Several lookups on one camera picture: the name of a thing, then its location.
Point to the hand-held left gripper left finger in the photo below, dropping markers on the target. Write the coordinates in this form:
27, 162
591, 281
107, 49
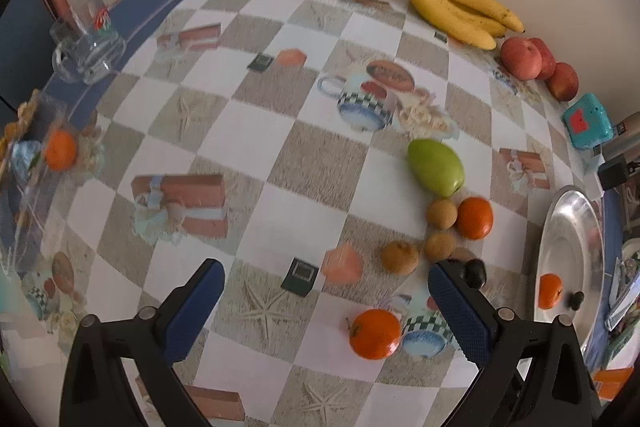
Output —
192, 312

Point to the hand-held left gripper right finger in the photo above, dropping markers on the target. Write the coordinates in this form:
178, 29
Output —
460, 317

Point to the orange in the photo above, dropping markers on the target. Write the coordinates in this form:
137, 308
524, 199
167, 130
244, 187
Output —
375, 334
61, 150
550, 291
475, 218

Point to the round metal plate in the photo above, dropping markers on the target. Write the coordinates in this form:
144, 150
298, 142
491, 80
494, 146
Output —
570, 232

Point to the green mango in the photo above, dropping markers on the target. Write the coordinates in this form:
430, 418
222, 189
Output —
435, 167

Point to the small dark fruit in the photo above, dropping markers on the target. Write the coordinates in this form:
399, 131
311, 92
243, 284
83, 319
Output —
475, 274
576, 299

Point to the small brown round fruit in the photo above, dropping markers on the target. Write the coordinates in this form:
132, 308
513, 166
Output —
441, 213
440, 246

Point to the brown kiwi fruit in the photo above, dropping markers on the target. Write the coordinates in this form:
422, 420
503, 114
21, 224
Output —
400, 257

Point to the orange carton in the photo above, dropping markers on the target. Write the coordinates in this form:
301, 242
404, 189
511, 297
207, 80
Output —
612, 383

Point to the white printed packet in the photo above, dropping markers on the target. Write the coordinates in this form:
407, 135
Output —
625, 287

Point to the checkered printed tablecloth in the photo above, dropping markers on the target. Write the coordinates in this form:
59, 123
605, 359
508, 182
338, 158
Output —
300, 157

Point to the clear plastic snack bag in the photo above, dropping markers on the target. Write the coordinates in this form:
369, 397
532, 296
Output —
25, 187

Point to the black box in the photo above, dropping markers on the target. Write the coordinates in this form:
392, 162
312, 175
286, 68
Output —
614, 173

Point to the teal box with red label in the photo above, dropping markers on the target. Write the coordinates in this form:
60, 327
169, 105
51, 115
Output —
587, 121

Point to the red apple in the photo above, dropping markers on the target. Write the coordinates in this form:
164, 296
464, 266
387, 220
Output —
563, 82
521, 58
549, 57

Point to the clear glass mug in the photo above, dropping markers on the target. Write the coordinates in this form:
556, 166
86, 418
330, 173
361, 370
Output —
85, 52

